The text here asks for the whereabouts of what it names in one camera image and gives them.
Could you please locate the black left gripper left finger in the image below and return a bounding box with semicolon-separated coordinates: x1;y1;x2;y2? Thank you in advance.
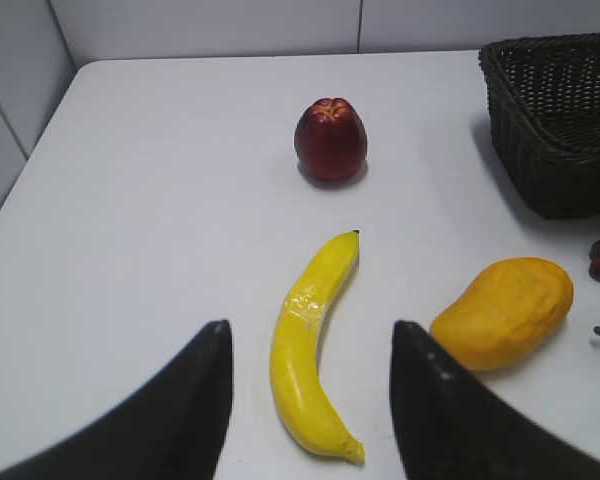
0;320;234;479

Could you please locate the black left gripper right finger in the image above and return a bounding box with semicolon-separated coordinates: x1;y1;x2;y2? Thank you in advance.
389;320;600;479

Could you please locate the yellow banana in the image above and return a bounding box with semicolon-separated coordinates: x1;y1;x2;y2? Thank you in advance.
269;230;365;464

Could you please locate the black woven basket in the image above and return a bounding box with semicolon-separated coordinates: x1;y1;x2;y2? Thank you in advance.
478;33;600;219

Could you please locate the yellow orange mango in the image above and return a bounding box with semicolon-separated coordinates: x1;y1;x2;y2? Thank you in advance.
429;257;574;372

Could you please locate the dark red apple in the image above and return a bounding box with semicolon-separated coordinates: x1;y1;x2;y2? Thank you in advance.
294;97;368;183

